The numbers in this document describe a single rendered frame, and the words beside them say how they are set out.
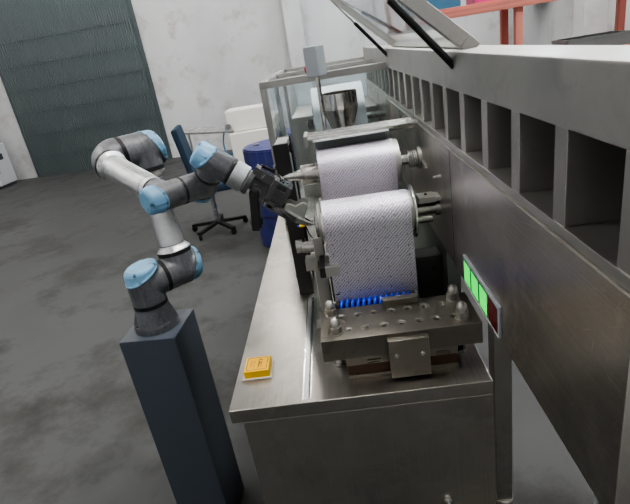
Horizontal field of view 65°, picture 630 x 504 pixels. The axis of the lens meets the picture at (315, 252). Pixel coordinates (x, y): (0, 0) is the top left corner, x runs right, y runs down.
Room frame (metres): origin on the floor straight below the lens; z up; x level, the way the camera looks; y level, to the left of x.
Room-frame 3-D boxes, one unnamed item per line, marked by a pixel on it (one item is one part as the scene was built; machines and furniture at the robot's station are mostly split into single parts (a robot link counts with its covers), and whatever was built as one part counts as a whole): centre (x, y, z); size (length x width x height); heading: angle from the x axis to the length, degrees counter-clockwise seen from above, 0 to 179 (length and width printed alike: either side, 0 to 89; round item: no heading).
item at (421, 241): (2.36, -0.46, 1.02); 2.24 x 0.04 x 0.24; 176
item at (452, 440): (2.25, -0.16, 0.43); 2.52 x 0.64 x 0.86; 176
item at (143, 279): (1.56, 0.58, 1.07); 0.13 x 0.12 x 0.14; 130
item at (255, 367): (1.18, 0.21, 0.91); 0.07 x 0.07 x 0.02; 86
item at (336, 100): (2.03, -0.19, 1.50); 0.14 x 0.14 x 0.06
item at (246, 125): (7.39, 0.53, 0.53); 2.27 x 0.59 x 1.07; 84
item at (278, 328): (2.26, -0.14, 0.88); 2.52 x 0.66 x 0.04; 176
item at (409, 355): (1.04, -0.19, 0.96); 0.10 x 0.03 x 0.11; 86
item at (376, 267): (1.25, -0.15, 1.11); 0.23 x 0.01 x 0.18; 86
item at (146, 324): (1.56, 0.59, 0.95); 0.15 x 0.15 x 0.10
